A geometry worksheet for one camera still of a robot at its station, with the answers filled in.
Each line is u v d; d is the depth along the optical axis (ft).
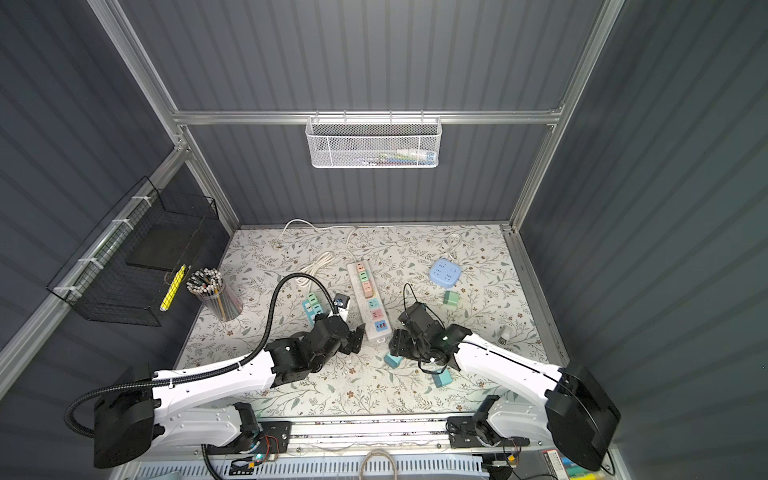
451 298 3.22
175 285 2.34
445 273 3.36
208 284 2.71
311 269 3.44
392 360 2.76
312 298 2.99
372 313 3.07
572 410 1.33
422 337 2.03
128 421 1.32
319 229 3.96
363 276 3.16
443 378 2.66
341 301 2.26
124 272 2.34
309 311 3.07
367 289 3.07
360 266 3.25
